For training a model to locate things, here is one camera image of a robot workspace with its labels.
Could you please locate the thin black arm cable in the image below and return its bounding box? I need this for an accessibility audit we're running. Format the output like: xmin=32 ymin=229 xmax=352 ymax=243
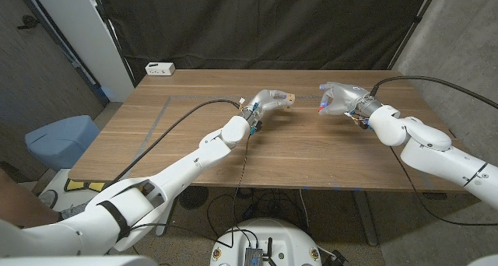
xmin=132 ymin=131 xmax=252 ymax=248
xmin=388 ymin=145 xmax=498 ymax=226

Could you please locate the white cabinet panel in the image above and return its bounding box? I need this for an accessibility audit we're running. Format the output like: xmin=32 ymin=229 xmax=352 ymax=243
xmin=29 ymin=0 xmax=135 ymax=103

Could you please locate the black backdrop curtain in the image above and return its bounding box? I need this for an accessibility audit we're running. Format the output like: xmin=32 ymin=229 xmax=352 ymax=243
xmin=95 ymin=0 xmax=440 ymax=84

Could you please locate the grey sneaker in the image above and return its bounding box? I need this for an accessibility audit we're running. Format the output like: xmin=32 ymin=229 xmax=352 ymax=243
xmin=60 ymin=201 xmax=89 ymax=221

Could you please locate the white robot torso base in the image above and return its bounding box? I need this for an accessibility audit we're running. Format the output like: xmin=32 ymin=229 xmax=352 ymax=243
xmin=209 ymin=218 xmax=323 ymax=266

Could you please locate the white floor cable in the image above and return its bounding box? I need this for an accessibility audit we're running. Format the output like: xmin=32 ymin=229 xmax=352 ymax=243
xmin=298 ymin=187 xmax=311 ymax=231

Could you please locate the white table leg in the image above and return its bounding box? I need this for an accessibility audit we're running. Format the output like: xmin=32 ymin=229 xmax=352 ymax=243
xmin=155 ymin=198 xmax=178 ymax=236

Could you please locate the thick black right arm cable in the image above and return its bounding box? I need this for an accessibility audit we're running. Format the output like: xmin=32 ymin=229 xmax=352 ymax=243
xmin=369 ymin=75 xmax=498 ymax=110

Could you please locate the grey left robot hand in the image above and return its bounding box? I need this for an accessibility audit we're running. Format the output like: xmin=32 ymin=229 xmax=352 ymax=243
xmin=243 ymin=89 xmax=296 ymax=121

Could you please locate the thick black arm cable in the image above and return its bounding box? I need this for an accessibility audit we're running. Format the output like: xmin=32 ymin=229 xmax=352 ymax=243
xmin=369 ymin=75 xmax=498 ymax=110
xmin=104 ymin=99 xmax=242 ymax=187

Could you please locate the grey table leg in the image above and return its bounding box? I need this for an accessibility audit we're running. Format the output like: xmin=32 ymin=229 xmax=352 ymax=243
xmin=352 ymin=190 xmax=379 ymax=247

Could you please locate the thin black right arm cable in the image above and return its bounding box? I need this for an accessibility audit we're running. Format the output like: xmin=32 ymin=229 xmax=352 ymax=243
xmin=388 ymin=145 xmax=498 ymax=226

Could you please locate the blue padded stool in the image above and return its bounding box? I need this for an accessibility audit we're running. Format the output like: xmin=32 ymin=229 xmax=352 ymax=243
xmin=24 ymin=114 xmax=101 ymax=172

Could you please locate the round black floor fan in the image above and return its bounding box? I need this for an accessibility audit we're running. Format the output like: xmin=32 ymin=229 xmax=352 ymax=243
xmin=177 ymin=185 xmax=210 ymax=211

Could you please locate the white power strip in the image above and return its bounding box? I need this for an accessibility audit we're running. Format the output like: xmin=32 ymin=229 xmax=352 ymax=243
xmin=144 ymin=61 xmax=176 ymax=77

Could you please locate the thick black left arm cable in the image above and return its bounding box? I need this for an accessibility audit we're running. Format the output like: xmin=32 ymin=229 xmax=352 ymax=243
xmin=104 ymin=99 xmax=242 ymax=187

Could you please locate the white floor base plate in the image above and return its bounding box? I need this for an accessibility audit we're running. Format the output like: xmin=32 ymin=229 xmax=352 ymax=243
xmin=38 ymin=168 xmax=106 ymax=211

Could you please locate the black backdrop stand pole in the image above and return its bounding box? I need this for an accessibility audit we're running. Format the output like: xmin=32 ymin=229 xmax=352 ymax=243
xmin=88 ymin=0 xmax=137 ymax=87
xmin=388 ymin=0 xmax=443 ymax=71

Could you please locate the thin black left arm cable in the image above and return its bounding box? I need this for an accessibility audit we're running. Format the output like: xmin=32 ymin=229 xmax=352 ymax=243
xmin=132 ymin=131 xmax=252 ymax=248

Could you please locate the small grey electronics box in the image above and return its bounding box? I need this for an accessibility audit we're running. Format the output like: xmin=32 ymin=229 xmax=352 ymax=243
xmin=244 ymin=247 xmax=265 ymax=266

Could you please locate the black door handle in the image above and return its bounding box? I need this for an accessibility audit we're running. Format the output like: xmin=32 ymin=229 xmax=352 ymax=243
xmin=16 ymin=15 xmax=40 ymax=30

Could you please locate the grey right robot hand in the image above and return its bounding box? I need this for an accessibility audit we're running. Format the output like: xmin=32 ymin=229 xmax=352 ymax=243
xmin=317 ymin=82 xmax=381 ymax=117

